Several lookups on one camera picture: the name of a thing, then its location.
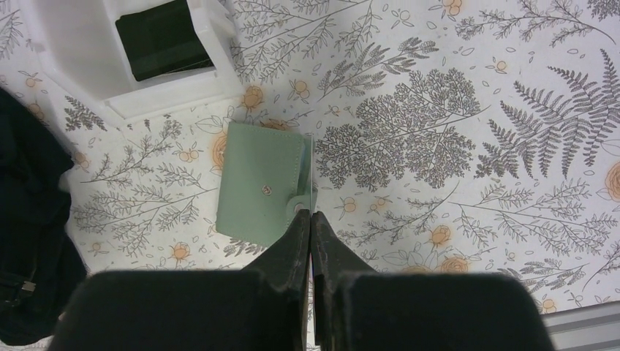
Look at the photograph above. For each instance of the black cloth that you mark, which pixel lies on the black cloth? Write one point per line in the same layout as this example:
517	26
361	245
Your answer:
40	265

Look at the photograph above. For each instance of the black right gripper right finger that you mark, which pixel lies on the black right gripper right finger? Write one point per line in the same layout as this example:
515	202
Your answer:
358	308

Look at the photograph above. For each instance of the green leather card holder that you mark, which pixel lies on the green leather card holder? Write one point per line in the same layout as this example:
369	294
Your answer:
263	183

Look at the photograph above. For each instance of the aluminium frame rail front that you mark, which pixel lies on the aluminium frame rail front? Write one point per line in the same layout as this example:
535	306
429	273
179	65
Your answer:
587	328

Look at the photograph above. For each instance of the thin credit card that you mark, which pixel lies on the thin credit card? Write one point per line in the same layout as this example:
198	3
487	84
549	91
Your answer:
310	178

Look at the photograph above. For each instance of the black card stack in box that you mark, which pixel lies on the black card stack in box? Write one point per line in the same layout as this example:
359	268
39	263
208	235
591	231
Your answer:
161	40

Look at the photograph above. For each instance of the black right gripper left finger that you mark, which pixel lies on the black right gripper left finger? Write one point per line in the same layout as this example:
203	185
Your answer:
262	306

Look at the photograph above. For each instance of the white plastic card box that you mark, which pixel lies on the white plastic card box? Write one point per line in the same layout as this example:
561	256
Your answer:
80	50

